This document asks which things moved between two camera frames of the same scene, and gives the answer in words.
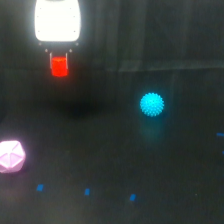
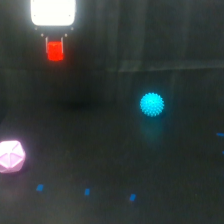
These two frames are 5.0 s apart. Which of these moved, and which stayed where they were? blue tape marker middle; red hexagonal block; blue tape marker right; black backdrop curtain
Moved: red hexagonal block
Stayed: blue tape marker right; black backdrop curtain; blue tape marker middle
